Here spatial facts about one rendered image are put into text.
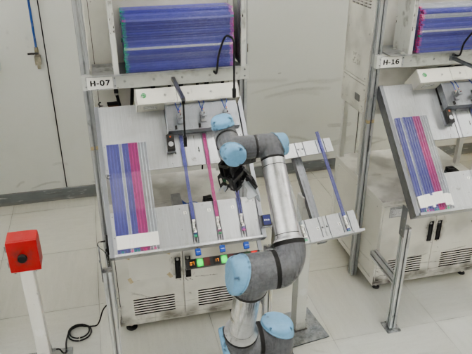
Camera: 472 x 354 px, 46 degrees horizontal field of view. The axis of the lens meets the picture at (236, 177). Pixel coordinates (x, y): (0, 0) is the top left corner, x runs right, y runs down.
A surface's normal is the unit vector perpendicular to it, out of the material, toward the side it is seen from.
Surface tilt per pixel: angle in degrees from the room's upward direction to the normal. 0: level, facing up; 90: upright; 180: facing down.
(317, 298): 0
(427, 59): 90
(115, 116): 46
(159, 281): 90
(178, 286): 90
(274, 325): 7
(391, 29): 90
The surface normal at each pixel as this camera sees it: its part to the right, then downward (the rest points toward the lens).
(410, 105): 0.17, -0.33
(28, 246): 0.24, 0.44
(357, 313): 0.00, -0.89
